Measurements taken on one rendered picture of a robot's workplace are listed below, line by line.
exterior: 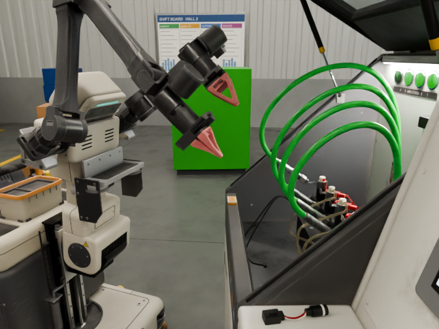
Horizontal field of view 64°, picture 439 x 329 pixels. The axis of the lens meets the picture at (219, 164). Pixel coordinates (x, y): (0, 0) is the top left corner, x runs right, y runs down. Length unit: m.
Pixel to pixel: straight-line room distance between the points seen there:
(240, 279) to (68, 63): 0.76
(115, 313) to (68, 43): 1.24
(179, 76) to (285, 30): 6.73
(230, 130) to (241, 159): 0.39
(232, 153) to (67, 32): 3.43
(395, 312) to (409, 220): 0.15
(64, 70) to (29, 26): 7.65
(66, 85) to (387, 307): 0.95
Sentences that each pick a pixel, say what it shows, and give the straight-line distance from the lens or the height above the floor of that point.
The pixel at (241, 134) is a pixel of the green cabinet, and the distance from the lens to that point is 4.33.
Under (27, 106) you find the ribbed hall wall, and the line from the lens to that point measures 8.99.
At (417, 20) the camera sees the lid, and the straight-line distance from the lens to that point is 1.04.
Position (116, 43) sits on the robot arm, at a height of 1.47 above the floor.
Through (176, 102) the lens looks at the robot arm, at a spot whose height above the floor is 1.34.
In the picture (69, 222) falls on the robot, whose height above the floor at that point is 0.86.
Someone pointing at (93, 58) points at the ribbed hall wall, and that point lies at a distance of 8.14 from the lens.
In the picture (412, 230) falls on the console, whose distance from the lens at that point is 0.65.
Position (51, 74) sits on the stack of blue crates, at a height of 1.10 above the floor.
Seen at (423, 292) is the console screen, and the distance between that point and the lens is 0.61.
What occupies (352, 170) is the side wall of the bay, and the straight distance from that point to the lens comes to 1.40.
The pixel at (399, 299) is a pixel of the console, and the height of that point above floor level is 1.08.
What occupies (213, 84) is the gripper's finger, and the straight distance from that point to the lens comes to 0.94.
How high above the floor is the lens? 1.44
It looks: 17 degrees down
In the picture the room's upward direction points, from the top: straight up
